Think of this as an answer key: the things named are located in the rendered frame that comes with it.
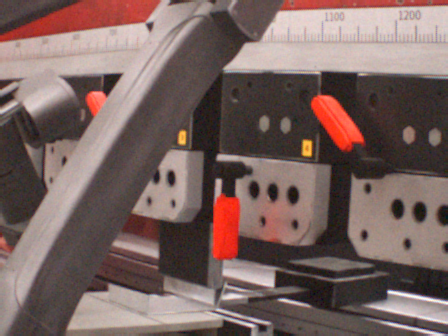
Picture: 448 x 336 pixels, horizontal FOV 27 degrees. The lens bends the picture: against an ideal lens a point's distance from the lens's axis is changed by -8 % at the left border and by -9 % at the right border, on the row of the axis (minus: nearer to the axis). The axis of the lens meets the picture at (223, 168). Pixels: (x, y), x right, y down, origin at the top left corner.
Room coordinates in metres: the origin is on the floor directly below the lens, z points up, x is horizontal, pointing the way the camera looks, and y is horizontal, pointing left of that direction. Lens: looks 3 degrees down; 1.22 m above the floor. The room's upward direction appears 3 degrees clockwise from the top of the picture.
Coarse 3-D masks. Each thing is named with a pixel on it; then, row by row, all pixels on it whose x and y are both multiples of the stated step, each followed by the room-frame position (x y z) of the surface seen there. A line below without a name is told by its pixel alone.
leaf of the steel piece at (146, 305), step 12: (120, 288) 1.10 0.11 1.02; (120, 300) 1.11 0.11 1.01; (132, 300) 1.08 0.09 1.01; (144, 300) 1.06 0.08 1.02; (156, 300) 1.14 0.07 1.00; (168, 300) 1.15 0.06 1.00; (180, 300) 1.16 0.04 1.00; (144, 312) 1.06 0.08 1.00; (156, 312) 1.07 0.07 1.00; (168, 312) 1.08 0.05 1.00; (180, 312) 1.09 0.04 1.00
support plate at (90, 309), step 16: (80, 304) 1.09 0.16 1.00; (96, 304) 1.10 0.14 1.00; (112, 304) 1.11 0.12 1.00; (80, 320) 1.00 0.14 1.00; (96, 320) 1.01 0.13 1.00; (112, 320) 1.02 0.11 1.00; (128, 320) 1.02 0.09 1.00; (144, 320) 1.03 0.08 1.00; (160, 320) 1.04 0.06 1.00; (176, 320) 1.05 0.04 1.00; (192, 320) 1.05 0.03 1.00; (208, 320) 1.06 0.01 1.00
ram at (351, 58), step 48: (96, 0) 1.28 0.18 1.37; (144, 0) 1.18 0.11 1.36; (288, 0) 0.97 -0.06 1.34; (336, 0) 0.91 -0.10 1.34; (384, 0) 0.86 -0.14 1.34; (432, 0) 0.81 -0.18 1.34; (288, 48) 0.97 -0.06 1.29; (336, 48) 0.91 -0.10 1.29; (384, 48) 0.86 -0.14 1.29; (432, 48) 0.81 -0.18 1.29
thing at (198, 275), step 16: (160, 224) 1.18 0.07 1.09; (176, 224) 1.16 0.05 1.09; (192, 224) 1.13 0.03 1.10; (208, 224) 1.11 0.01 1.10; (160, 240) 1.18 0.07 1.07; (176, 240) 1.16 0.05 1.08; (192, 240) 1.13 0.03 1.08; (208, 240) 1.11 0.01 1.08; (160, 256) 1.18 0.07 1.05; (176, 256) 1.16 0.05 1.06; (192, 256) 1.13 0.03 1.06; (208, 256) 1.11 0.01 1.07; (160, 272) 1.18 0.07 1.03; (176, 272) 1.16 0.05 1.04; (192, 272) 1.13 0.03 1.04; (208, 272) 1.11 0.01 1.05; (176, 288) 1.17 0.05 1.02; (192, 288) 1.14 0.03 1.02; (208, 288) 1.11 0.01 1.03
